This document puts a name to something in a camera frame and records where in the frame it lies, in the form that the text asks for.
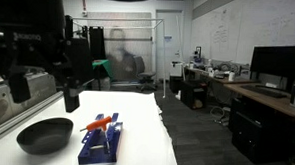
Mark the black bowl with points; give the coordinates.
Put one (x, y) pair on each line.
(45, 136)

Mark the black upright panel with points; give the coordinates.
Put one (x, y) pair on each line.
(97, 43)

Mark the black computer monitor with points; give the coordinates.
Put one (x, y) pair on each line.
(278, 61)

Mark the wooden desk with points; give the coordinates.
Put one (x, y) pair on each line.
(273, 99)

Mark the grey office chair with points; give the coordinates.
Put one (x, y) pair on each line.
(144, 74)

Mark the large black desk cabinet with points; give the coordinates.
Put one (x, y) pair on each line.
(262, 134)

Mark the grey metal base plate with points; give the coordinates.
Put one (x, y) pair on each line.
(37, 87)

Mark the silver metal rod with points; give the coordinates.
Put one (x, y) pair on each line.
(97, 147)

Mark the small black floor box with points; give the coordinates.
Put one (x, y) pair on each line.
(175, 84)

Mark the white paper cup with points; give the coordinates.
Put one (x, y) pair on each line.
(231, 76)

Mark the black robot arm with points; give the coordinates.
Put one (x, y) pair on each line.
(24, 7)

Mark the blue plastic tool rack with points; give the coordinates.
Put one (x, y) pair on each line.
(109, 144)

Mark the white pipe frame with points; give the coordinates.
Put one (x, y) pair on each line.
(163, 56)

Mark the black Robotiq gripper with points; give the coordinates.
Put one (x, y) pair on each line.
(35, 51)

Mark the aluminium profile rail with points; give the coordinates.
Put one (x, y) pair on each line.
(16, 118)

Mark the black keyboard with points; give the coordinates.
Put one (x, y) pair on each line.
(264, 91)

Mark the white door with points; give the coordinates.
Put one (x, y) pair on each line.
(169, 43)

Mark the green cloth covered stand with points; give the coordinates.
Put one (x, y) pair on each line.
(103, 69)

